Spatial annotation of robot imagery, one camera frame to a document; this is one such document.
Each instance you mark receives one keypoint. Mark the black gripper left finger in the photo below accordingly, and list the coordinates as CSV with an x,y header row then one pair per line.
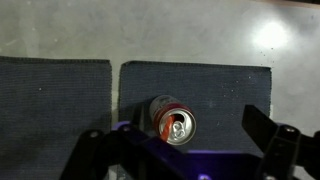
x,y
110,153

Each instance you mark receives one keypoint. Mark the red and silver soda can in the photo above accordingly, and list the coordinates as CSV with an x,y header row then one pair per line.
x,y
181,128

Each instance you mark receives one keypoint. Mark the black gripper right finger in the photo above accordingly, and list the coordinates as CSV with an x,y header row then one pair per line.
x,y
283,150

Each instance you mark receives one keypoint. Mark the dark blue placemat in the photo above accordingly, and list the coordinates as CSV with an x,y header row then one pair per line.
x,y
213,86
53,106

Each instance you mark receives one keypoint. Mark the orange drinking straw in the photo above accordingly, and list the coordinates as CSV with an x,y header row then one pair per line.
x,y
167,128

